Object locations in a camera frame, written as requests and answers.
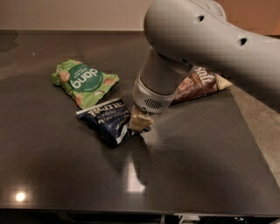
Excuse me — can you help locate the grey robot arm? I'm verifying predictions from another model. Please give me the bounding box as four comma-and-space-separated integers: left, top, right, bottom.
129, 0, 280, 131

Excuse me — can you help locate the blue chip bag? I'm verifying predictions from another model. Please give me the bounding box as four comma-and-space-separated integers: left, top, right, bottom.
76, 98, 139, 147

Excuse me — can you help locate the green dang chip bag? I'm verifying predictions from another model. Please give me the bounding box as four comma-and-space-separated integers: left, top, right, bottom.
51, 59, 119, 109

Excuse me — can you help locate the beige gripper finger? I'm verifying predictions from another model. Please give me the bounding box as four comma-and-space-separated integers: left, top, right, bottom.
129, 106, 154, 131

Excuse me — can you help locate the brown chip bag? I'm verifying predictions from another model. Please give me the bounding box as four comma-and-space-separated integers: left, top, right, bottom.
172, 66, 232, 104

